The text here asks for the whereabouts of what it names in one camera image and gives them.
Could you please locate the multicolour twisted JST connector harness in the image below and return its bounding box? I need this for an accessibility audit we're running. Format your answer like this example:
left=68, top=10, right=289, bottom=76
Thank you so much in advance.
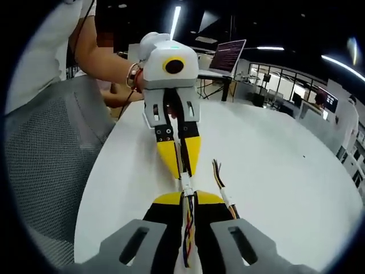
left=181, top=185, right=198, bottom=269

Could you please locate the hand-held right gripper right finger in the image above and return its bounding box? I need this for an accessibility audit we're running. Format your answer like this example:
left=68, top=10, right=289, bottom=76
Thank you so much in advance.
left=195, top=190, right=286, bottom=274

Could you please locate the long curved ceiling light strip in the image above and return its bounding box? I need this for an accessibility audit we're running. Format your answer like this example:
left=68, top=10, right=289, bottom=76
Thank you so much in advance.
left=321, top=54, right=365, bottom=83

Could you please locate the white desk with black legs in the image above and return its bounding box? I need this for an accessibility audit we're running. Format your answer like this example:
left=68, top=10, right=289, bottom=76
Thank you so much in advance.
left=196, top=70, right=239, bottom=102

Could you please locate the grey mesh office chair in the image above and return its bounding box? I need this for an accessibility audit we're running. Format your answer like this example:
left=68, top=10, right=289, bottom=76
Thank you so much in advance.
left=4, top=76, right=117, bottom=257

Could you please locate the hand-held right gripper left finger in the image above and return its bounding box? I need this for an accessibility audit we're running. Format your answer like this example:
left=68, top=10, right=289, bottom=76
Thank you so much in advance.
left=99, top=191, right=184, bottom=274

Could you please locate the dark wall monitor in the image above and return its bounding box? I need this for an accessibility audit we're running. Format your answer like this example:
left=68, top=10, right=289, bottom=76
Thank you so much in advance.
left=318, top=87, right=339, bottom=112

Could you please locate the person's white shirt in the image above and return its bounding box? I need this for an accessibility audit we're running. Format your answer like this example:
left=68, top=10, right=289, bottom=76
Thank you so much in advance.
left=5, top=0, right=98, bottom=115

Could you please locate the open laptop with dark screen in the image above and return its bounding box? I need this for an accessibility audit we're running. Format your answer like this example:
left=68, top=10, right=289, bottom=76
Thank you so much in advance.
left=209, top=39, right=248, bottom=77

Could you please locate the wrist bracelet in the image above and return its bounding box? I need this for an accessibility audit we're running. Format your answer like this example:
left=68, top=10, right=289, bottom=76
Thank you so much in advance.
left=126, top=62, right=144, bottom=94

